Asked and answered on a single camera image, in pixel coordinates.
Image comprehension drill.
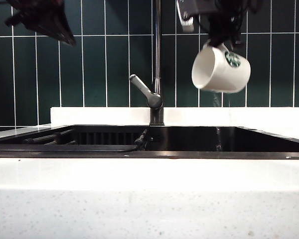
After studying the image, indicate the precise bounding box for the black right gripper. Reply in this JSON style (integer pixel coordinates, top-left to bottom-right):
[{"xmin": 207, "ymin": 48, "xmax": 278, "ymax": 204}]
[{"xmin": 189, "ymin": 0, "xmax": 262, "ymax": 48}]

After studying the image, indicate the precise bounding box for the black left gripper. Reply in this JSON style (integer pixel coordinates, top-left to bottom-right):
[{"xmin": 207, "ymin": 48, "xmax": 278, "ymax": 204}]
[{"xmin": 4, "ymin": 0, "xmax": 77, "ymax": 47}]

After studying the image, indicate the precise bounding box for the white Starbucks logo mug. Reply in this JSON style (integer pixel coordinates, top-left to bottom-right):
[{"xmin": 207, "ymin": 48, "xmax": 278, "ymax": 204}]
[{"xmin": 191, "ymin": 42, "xmax": 252, "ymax": 94}]

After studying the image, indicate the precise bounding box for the gray faucet lever handle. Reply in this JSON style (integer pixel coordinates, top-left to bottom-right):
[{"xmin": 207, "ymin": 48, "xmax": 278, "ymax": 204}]
[{"xmin": 129, "ymin": 74, "xmax": 163, "ymax": 109}]

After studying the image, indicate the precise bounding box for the dark metal tall faucet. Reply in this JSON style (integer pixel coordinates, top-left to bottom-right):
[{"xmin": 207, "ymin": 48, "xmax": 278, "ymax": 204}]
[{"xmin": 149, "ymin": 0, "xmax": 164, "ymax": 126}]

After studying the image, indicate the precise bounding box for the clear water stream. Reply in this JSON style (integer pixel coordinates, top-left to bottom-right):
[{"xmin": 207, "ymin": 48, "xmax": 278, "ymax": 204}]
[{"xmin": 213, "ymin": 92, "xmax": 233, "ymax": 153}]

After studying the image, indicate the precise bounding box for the black sink basin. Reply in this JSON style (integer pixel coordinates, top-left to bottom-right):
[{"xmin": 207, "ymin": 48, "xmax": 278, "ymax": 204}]
[{"xmin": 0, "ymin": 125, "xmax": 299, "ymax": 160}]

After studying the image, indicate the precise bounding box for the black sink drain rack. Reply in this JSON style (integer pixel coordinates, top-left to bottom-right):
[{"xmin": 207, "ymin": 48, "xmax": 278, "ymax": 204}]
[{"xmin": 12, "ymin": 128, "xmax": 140, "ymax": 153}]

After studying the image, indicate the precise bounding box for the black knurled sink fitting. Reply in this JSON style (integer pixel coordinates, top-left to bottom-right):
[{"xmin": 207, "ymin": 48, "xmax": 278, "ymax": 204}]
[{"xmin": 134, "ymin": 128, "xmax": 150, "ymax": 151}]

